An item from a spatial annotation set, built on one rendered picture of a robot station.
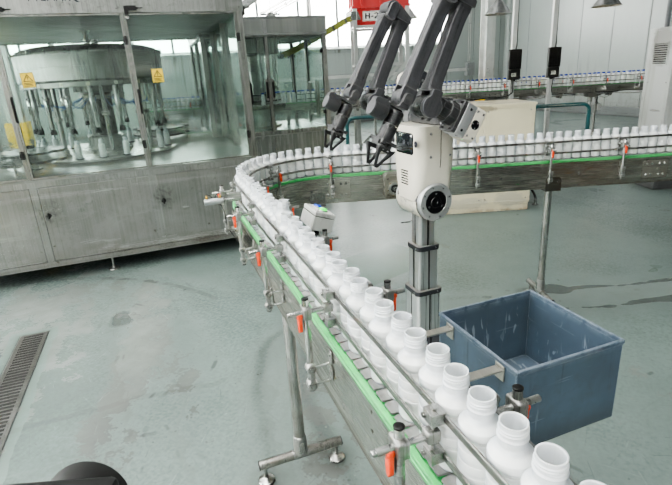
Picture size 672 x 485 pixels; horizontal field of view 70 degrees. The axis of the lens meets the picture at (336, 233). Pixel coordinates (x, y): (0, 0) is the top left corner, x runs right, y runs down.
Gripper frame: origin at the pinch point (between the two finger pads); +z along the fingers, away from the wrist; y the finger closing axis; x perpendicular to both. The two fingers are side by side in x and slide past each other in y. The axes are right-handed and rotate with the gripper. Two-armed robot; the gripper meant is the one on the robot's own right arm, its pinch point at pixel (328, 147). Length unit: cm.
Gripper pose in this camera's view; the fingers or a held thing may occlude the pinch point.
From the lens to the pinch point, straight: 212.4
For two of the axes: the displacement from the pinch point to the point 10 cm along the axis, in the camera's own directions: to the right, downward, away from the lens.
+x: 8.2, 2.9, 4.9
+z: -4.1, 9.0, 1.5
